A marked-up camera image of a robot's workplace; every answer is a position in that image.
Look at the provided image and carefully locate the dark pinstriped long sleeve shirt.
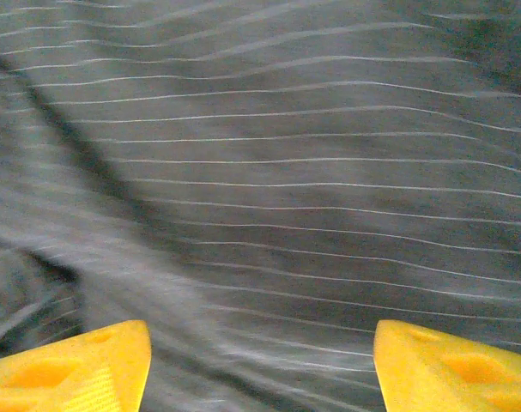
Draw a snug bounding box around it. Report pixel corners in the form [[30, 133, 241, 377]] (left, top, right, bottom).
[[0, 0, 521, 412]]

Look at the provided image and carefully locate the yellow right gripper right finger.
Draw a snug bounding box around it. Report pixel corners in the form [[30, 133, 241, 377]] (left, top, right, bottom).
[[373, 319, 521, 412]]

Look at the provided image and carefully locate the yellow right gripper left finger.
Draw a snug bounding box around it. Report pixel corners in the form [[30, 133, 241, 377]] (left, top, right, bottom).
[[0, 319, 152, 412]]

